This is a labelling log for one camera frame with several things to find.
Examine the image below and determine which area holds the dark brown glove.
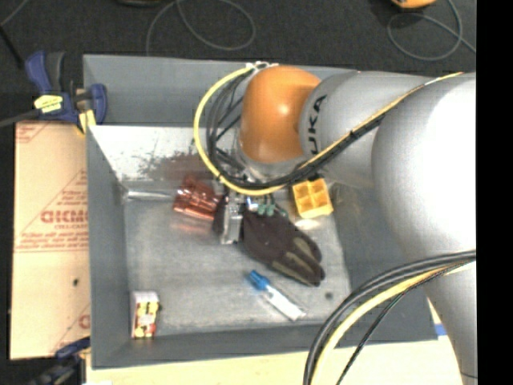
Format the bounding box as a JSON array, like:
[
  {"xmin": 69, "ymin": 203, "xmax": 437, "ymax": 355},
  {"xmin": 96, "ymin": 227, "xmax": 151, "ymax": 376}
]
[{"xmin": 211, "ymin": 197, "xmax": 326, "ymax": 288}]

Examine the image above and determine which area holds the grey metal bin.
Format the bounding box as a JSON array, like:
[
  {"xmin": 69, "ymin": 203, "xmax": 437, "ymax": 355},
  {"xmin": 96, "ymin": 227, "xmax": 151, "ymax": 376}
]
[{"xmin": 82, "ymin": 54, "xmax": 441, "ymax": 369}]

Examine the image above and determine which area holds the yellow grid block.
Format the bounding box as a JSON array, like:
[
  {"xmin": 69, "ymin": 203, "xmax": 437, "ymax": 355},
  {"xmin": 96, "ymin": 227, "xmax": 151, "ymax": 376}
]
[{"xmin": 291, "ymin": 177, "xmax": 334, "ymax": 219}]

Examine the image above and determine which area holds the white tube with blue cap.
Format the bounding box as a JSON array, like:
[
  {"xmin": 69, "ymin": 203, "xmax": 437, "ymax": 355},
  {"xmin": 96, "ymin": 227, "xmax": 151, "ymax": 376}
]
[{"xmin": 244, "ymin": 269, "xmax": 309, "ymax": 322}]

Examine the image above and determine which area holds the small white red yellow box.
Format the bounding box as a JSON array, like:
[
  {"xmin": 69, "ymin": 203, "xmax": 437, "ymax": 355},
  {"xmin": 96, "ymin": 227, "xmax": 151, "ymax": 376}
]
[{"xmin": 128, "ymin": 290, "xmax": 161, "ymax": 340}]

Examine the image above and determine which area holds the brown cardboard board, red print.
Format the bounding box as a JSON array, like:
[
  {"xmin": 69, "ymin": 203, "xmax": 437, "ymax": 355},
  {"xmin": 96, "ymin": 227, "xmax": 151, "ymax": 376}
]
[{"xmin": 8, "ymin": 120, "xmax": 92, "ymax": 361}]

